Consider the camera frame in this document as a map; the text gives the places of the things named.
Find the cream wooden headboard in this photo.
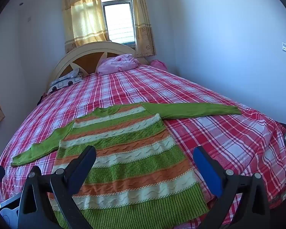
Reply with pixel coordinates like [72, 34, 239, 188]
[46, 41, 149, 93]

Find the window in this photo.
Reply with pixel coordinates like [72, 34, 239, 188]
[99, 0, 136, 49]

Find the white patterned pillow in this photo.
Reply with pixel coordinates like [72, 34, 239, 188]
[48, 68, 84, 93]

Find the pink cloth bundle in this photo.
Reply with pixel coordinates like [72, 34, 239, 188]
[150, 59, 168, 71]

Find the green orange striped knit sweater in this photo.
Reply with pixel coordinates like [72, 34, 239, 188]
[11, 102, 242, 229]

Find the red plaid bedsheet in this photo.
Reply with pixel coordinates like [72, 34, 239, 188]
[0, 65, 286, 229]

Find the pink crumpled blanket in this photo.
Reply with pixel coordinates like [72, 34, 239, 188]
[96, 54, 139, 75]

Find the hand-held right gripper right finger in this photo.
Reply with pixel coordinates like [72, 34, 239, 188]
[193, 146, 271, 229]

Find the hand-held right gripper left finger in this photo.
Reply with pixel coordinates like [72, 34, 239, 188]
[17, 145, 97, 229]

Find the narrow yellow window curtain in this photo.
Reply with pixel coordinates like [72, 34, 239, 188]
[130, 0, 156, 57]

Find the wide yellow window curtain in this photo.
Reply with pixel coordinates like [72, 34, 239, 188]
[61, 0, 109, 54]

